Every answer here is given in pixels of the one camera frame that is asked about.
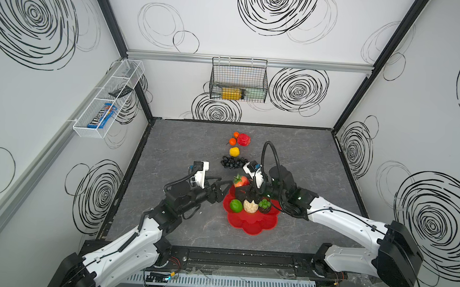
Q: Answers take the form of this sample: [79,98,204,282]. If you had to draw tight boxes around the white slotted cable duct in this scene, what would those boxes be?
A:
[122,271,316,287]

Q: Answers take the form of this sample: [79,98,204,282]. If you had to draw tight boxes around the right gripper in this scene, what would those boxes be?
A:
[235,173,288,205]

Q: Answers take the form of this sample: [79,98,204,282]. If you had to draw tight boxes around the yellow box in basket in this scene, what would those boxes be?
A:
[221,87,244,101]

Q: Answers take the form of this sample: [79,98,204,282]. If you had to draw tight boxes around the red strawberry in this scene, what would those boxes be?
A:
[233,175,251,188]

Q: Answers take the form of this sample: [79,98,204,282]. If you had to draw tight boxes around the black remote control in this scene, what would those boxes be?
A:
[108,86,133,98]

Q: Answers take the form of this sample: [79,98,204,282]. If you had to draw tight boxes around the aluminium wall rail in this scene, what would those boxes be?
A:
[127,50,374,75]

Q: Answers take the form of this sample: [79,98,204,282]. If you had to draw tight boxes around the red flower shaped bowl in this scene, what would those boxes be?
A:
[222,186,280,236]

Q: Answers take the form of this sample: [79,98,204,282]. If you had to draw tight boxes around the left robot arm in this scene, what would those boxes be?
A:
[47,177,233,287]

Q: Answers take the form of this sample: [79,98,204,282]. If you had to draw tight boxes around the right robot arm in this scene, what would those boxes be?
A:
[243,161,423,287]

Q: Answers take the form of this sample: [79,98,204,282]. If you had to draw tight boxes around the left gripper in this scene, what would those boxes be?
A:
[176,172,232,221]

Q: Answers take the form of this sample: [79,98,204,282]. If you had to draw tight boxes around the beige potato shaped fruit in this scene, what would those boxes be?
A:
[243,200,259,214]

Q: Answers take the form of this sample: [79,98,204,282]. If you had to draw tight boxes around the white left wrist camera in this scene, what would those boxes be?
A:
[191,161,209,189]

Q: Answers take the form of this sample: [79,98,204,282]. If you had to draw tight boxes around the small yellow lemon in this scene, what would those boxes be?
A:
[229,147,240,157]

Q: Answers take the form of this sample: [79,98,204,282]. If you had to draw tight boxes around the white wire shelf basket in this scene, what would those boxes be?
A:
[72,59,144,139]

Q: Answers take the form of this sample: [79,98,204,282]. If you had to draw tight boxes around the black wire basket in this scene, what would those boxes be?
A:
[208,62,269,103]

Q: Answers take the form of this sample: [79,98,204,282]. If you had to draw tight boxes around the green lime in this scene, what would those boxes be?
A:
[229,198,244,213]

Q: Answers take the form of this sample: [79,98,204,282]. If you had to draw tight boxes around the red pink apple fruit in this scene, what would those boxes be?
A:
[237,133,251,147]

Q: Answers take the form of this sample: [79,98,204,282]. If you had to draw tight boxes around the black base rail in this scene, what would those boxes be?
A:
[81,236,343,284]

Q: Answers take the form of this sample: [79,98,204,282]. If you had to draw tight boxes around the green box in basket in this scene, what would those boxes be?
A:
[244,88,267,103]

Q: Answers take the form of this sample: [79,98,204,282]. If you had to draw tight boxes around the black grape bunch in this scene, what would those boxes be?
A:
[220,156,249,169]

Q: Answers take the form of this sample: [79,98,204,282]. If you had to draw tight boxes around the blue candy packet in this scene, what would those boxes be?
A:
[87,103,117,129]

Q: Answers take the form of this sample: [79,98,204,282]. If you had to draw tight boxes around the dark purple plum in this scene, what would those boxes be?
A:
[258,199,272,214]

